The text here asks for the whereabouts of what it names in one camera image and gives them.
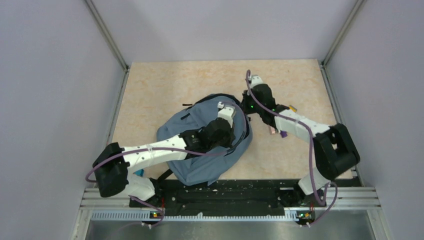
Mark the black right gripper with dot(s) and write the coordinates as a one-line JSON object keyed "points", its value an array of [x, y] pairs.
{"points": [[246, 96]]}

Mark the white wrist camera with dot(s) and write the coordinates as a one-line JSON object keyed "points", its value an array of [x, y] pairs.
{"points": [[226, 111], [254, 80]]}

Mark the yellow grey eraser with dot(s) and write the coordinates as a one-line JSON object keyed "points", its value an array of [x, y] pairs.
{"points": [[293, 108]]}

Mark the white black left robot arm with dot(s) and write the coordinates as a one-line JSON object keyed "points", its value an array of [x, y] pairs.
{"points": [[114, 169]]}

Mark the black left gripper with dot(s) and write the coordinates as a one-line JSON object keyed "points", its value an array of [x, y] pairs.
{"points": [[231, 137]]}

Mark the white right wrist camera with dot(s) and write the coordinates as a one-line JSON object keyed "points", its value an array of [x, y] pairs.
{"points": [[254, 80]]}

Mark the aluminium front rail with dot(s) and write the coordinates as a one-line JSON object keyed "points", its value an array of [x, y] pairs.
{"points": [[118, 208]]}

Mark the metal frame rail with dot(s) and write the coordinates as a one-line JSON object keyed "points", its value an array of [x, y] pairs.
{"points": [[96, 95], [332, 70]]}

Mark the blue grey backpack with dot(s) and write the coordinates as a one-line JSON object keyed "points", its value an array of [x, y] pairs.
{"points": [[206, 165]]}

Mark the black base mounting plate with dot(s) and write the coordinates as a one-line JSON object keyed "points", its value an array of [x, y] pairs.
{"points": [[230, 198]]}

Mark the colourful puzzle cube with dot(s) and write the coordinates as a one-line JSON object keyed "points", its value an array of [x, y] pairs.
{"points": [[139, 173]]}

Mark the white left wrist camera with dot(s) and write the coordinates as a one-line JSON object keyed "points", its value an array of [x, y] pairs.
{"points": [[226, 111]]}

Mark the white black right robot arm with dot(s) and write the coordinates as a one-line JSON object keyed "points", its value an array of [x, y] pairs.
{"points": [[331, 148]]}

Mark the metal frame rail right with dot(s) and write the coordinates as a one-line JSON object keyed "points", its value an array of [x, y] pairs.
{"points": [[332, 70]]}

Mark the metal frame rail left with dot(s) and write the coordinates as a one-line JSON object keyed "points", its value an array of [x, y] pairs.
{"points": [[96, 95]]}

